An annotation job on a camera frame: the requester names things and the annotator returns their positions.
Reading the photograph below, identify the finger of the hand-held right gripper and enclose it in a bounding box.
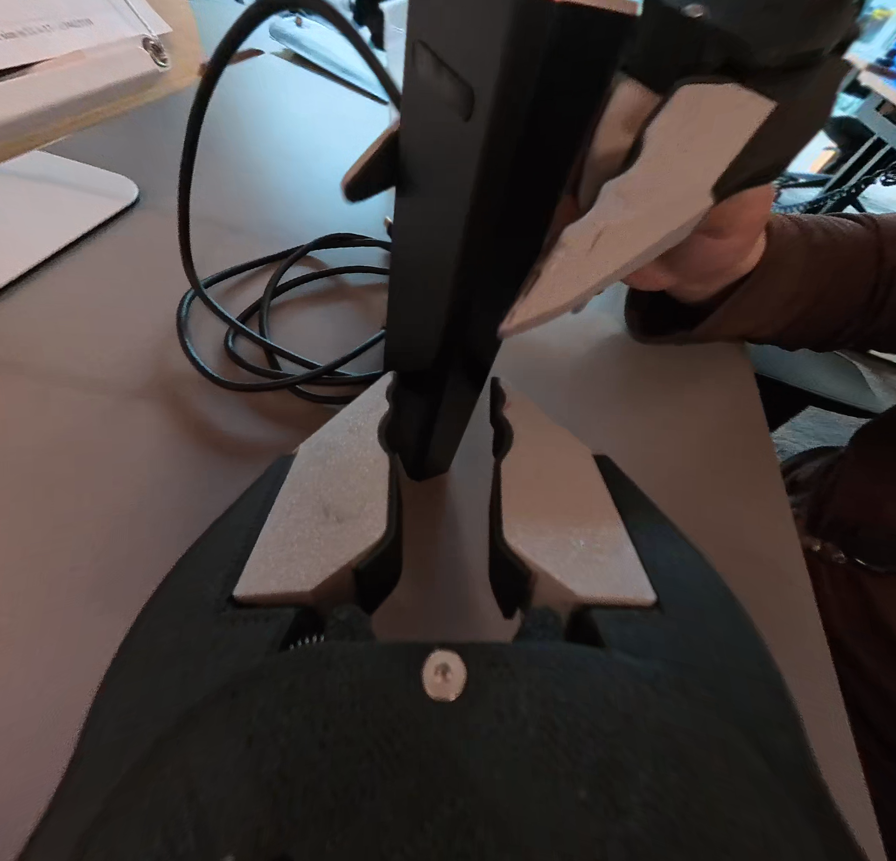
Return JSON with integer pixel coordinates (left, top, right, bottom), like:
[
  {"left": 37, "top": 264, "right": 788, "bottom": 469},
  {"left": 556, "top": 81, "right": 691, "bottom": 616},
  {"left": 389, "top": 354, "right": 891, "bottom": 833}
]
[
  {"left": 342, "top": 117, "right": 404, "bottom": 204},
  {"left": 498, "top": 77, "right": 779, "bottom": 337}
]

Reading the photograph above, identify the person's right hand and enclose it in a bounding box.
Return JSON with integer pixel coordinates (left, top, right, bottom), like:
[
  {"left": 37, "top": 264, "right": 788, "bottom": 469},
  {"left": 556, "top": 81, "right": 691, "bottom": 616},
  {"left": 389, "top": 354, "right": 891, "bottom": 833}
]
[{"left": 625, "top": 187, "right": 771, "bottom": 303}]

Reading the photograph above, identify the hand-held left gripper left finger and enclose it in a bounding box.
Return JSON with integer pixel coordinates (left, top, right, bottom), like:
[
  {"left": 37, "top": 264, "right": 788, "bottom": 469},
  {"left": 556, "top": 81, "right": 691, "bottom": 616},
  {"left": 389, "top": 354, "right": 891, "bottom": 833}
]
[{"left": 232, "top": 374, "right": 406, "bottom": 614}]

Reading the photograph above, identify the black rectangular usb hub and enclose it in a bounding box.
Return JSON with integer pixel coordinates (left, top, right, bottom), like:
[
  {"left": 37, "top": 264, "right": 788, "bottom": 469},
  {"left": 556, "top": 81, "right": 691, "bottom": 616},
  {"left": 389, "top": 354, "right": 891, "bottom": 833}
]
[{"left": 384, "top": 0, "right": 644, "bottom": 482}]

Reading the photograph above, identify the person's brown jacket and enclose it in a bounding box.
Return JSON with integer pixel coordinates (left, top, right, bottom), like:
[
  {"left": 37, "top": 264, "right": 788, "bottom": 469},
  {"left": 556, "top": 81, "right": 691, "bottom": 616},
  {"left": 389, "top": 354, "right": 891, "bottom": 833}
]
[{"left": 770, "top": 406, "right": 896, "bottom": 861}]

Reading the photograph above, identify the black usb cable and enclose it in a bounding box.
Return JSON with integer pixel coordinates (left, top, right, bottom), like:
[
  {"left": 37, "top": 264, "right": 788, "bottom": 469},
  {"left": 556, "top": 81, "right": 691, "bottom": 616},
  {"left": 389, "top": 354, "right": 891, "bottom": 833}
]
[{"left": 176, "top": 0, "right": 404, "bottom": 405}]

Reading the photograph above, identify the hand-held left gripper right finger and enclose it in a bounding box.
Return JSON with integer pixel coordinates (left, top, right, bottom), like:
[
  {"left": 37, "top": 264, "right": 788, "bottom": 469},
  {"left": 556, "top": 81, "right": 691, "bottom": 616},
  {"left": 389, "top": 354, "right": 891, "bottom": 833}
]
[{"left": 488, "top": 377, "right": 659, "bottom": 621}]

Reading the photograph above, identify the white flat device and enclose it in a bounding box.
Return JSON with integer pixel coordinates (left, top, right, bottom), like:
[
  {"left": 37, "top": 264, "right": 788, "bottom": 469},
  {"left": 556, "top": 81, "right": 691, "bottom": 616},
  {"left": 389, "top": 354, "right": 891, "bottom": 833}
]
[{"left": 269, "top": 14, "right": 394, "bottom": 103}]

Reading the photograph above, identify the person's right forearm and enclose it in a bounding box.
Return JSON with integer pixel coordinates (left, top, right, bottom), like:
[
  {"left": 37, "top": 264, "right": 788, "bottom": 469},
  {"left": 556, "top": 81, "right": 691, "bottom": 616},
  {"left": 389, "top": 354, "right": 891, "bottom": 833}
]
[{"left": 624, "top": 211, "right": 896, "bottom": 353}]

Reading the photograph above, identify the silver monitor stand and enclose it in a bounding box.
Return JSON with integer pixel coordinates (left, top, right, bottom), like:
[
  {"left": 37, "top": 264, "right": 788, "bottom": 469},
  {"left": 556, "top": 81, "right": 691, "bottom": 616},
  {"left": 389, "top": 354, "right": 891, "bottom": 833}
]
[{"left": 0, "top": 35, "right": 173, "bottom": 289}]

